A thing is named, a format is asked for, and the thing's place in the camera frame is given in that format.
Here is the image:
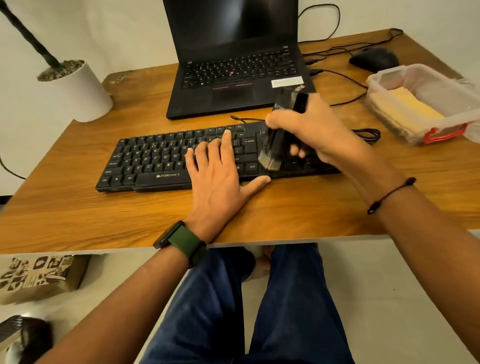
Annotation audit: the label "person's right hand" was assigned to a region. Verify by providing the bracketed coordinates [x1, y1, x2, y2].
[265, 92, 408, 205]

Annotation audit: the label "printed brown paper bag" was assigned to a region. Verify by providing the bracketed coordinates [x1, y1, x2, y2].
[0, 254, 93, 305]

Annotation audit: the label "white plant pot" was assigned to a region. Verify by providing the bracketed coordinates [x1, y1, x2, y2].
[36, 59, 114, 124]

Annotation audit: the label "black cleaning brush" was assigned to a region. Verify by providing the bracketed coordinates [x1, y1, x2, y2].
[257, 88, 310, 172]

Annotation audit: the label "yellow cloth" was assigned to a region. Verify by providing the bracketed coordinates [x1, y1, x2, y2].
[369, 86, 445, 136]

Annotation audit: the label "black laptop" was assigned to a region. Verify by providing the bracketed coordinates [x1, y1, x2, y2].
[162, 0, 316, 121]

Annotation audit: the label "black keyboard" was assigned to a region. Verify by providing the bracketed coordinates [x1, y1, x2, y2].
[95, 120, 342, 194]

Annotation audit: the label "clear plastic box red latches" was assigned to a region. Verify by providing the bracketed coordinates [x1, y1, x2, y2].
[364, 63, 480, 146]

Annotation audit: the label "black mouse cable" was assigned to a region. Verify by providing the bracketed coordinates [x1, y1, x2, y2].
[301, 28, 405, 59]

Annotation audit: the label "black looped laptop cable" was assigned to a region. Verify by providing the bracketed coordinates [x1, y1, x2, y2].
[298, 3, 341, 44]

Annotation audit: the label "black woven basket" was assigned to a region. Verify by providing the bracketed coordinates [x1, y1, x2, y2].
[0, 314, 53, 364]

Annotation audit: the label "person's bare foot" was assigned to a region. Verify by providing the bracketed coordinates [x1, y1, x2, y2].
[245, 245, 277, 282]

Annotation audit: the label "person's right forearm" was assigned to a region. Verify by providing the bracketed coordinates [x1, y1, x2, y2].
[369, 183, 480, 361]

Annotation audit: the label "green strap smartwatch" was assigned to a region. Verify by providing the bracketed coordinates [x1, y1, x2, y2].
[152, 220, 208, 269]

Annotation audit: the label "black cord bracelet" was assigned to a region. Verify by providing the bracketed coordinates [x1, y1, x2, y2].
[366, 176, 417, 216]

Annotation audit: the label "person's blue jeans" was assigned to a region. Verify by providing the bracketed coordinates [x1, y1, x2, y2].
[139, 242, 355, 364]

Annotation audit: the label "black computer mouse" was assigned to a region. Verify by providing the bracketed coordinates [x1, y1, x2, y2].
[348, 46, 400, 74]

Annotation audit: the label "person's left hand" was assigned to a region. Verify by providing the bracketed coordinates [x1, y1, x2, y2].
[184, 129, 272, 245]

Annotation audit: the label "clear plastic box lid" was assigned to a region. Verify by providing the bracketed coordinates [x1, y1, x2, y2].
[453, 76, 480, 145]

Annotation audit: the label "person's left forearm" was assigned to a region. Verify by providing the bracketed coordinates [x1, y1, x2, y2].
[37, 245, 190, 364]

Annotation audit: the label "black wall power cable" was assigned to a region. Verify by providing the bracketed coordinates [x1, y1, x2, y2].
[0, 153, 27, 181]

